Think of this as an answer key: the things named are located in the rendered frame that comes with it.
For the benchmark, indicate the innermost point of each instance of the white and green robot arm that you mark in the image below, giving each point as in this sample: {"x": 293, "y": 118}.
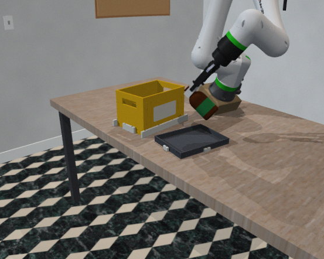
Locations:
{"x": 262, "y": 27}

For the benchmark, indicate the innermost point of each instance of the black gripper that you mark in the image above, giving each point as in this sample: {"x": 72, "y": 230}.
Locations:
{"x": 219, "y": 59}

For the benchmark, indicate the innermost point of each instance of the yellow crate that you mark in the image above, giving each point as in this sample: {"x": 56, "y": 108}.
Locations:
{"x": 146, "y": 105}

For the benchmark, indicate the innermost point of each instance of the brown bottle with green label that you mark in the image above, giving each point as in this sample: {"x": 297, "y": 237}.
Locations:
{"x": 202, "y": 104}

